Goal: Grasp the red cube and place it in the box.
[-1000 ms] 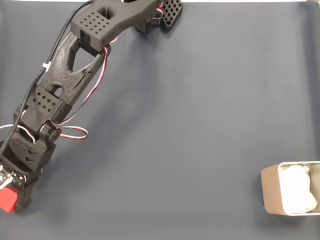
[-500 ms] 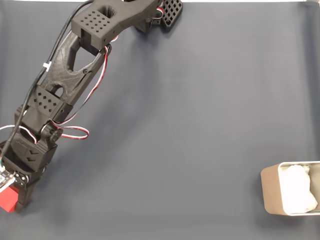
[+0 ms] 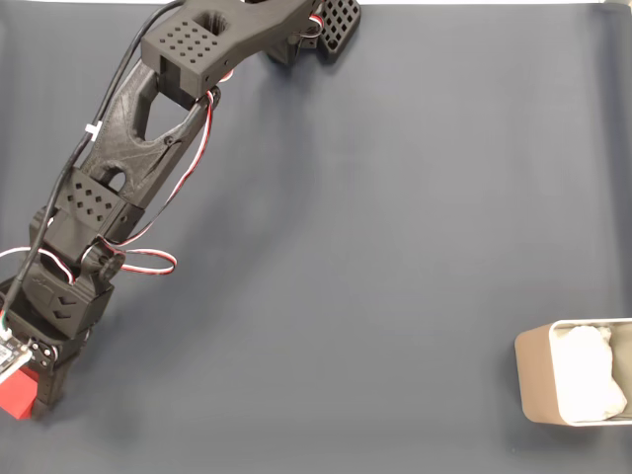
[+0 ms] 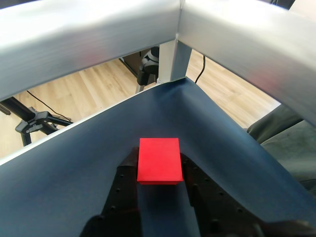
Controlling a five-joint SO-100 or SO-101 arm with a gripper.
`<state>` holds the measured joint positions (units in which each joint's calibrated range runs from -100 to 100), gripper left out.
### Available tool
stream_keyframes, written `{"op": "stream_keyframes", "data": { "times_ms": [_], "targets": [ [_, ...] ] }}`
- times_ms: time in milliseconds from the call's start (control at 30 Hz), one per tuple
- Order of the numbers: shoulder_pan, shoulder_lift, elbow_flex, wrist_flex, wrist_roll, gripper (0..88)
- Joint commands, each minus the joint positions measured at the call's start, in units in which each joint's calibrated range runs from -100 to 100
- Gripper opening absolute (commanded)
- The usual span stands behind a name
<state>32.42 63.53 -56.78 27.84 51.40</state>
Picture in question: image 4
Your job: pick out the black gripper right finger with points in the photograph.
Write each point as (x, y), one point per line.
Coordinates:
(214, 209)

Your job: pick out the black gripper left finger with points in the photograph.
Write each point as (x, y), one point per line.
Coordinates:
(118, 197)

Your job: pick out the red cube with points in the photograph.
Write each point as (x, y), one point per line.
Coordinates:
(159, 160)

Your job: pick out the dark blue table mat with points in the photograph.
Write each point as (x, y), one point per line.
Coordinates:
(74, 160)

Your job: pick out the dark green cushion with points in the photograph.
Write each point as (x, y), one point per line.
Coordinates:
(291, 143)

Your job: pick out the dark brown cabinet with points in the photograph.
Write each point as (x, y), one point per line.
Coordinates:
(132, 61)

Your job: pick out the silver aluminium frame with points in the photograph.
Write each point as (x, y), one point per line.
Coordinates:
(86, 37)

